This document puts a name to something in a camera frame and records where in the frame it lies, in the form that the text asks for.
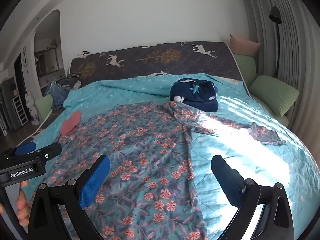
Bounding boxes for floral teal garment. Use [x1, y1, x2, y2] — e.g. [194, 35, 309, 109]
[31, 101, 287, 240]

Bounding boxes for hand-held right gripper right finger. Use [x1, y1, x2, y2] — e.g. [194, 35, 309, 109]
[211, 154, 294, 240]

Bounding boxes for blue denim cloth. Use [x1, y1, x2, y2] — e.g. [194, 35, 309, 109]
[44, 81, 71, 110]

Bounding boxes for dark cabinet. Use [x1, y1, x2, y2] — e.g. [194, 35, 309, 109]
[0, 77, 19, 131]

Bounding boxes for teal star quilt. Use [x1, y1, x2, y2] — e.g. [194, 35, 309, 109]
[27, 73, 320, 240]

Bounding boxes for arched wall niche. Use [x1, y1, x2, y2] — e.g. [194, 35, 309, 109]
[33, 9, 66, 83]

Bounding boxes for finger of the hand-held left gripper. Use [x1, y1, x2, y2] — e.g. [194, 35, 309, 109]
[37, 142, 63, 161]
[14, 141, 37, 156]

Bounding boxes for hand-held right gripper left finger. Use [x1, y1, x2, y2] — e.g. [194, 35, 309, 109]
[29, 154, 111, 240]

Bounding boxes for person's left hand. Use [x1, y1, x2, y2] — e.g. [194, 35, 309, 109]
[15, 180, 32, 228]

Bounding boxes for grey curtain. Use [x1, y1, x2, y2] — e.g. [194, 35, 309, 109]
[239, 0, 320, 140]

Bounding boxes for grey crumpled cloth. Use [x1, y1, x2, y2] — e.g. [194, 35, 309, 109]
[60, 74, 82, 89]

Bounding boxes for black floor lamp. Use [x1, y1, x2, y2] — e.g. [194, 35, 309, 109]
[269, 6, 283, 79]

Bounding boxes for green pillow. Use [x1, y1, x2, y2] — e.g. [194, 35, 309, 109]
[249, 75, 299, 117]
[234, 54, 258, 87]
[35, 96, 54, 120]

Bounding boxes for white slatted rack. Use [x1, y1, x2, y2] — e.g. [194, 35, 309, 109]
[11, 96, 29, 126]

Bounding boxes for pink cloth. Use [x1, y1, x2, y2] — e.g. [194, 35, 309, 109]
[59, 110, 82, 141]

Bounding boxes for white cat figure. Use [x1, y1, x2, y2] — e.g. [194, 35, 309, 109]
[24, 92, 39, 126]

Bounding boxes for pink pillow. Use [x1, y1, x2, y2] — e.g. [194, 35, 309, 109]
[229, 34, 262, 57]

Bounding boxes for navy folded star clothes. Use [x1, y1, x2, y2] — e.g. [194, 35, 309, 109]
[169, 78, 219, 113]

